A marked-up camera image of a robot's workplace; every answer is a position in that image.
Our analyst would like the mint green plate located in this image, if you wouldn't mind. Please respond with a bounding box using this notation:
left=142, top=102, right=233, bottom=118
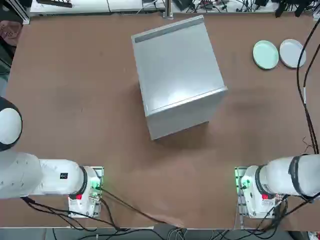
left=252, top=39, right=280, bottom=71

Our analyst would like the light gray plate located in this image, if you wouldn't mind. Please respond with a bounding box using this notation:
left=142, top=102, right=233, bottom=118
left=278, top=38, right=307, bottom=69

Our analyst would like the gray steel cabinet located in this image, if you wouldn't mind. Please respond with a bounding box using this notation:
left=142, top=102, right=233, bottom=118
left=131, top=14, right=229, bottom=141

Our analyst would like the white panel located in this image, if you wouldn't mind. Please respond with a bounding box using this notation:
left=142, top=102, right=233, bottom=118
left=29, top=0, right=144, bottom=13

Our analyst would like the black power strip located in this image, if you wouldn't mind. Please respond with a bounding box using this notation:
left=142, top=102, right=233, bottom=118
left=37, top=0, right=73, bottom=8

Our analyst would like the pink basket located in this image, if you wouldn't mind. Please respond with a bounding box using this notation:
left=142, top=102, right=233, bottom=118
left=0, top=19, right=23, bottom=47

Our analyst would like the black cable across table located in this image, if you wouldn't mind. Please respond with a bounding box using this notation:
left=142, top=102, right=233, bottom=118
left=99, top=186, right=187, bottom=230

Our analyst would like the aluminium profile post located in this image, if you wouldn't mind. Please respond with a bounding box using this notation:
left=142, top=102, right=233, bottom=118
left=162, top=0, right=174, bottom=19

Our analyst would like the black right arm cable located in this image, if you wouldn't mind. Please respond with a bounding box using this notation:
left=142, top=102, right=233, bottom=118
left=296, top=17, right=320, bottom=155

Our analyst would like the aluminium frame profile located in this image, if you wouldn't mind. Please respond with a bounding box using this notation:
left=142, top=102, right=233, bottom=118
left=15, top=0, right=32, bottom=25

